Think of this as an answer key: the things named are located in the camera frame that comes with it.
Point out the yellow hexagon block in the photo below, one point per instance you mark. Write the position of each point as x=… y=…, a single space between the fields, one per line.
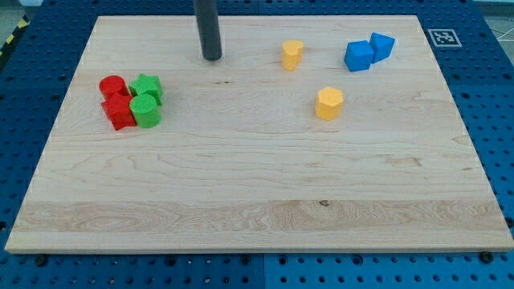
x=329 y=102

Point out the yellow heart block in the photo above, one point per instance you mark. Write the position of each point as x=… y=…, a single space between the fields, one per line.
x=292 y=53

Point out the light wooden board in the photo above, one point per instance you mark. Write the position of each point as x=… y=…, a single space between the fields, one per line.
x=240 y=162

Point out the green cylinder block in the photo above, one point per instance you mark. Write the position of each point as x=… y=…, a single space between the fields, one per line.
x=145 y=111

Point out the green star block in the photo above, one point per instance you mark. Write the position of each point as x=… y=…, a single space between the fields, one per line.
x=147 y=84

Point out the blue cube block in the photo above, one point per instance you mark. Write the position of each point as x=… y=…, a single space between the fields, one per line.
x=358 y=55

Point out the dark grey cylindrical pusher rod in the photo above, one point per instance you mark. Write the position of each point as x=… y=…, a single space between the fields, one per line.
x=206 y=12

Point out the red star block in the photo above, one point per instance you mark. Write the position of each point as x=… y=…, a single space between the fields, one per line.
x=117 y=110

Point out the red cylinder block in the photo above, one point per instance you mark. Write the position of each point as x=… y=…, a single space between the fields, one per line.
x=111 y=85

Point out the blue pentagon block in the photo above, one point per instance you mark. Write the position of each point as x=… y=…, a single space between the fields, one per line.
x=382 y=46

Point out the black white fiducial marker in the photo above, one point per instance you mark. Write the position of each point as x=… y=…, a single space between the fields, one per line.
x=443 y=37

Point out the black yellow hazard tape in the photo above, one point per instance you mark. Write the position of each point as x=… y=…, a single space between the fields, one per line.
x=15 y=36

